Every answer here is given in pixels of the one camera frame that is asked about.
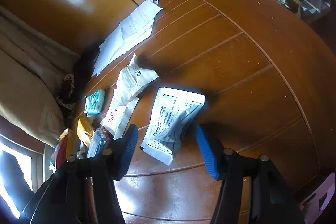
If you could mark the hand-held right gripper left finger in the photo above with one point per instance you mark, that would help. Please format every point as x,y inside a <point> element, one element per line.
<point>130,150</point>

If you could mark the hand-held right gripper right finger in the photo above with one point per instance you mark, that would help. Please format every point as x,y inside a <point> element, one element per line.
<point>207,155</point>

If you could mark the white grey-text wipes packet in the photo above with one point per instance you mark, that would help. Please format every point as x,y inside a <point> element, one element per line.
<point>170,121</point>

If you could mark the clear plastic packet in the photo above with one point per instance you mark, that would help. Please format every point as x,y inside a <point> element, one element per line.
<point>98,138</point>

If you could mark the white red-print packet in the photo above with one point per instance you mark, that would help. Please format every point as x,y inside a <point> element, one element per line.
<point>115,116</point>

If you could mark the teal tissue packet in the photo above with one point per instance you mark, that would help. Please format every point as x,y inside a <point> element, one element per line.
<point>94,103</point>

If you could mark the red packet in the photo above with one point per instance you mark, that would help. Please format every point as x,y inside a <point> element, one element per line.
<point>62,150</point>

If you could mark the white recycle-mark packet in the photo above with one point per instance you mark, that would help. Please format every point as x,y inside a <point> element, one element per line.
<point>134,79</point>

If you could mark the stack of white papers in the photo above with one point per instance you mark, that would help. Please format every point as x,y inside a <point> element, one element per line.
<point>126,35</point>

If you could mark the window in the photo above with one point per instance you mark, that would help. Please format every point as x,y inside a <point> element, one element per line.
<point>13,174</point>

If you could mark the beige sofa cushion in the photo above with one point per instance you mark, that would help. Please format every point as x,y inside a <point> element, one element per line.
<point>26,87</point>

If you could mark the yellow wooden cabinet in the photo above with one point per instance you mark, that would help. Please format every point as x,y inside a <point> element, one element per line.
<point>78,3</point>

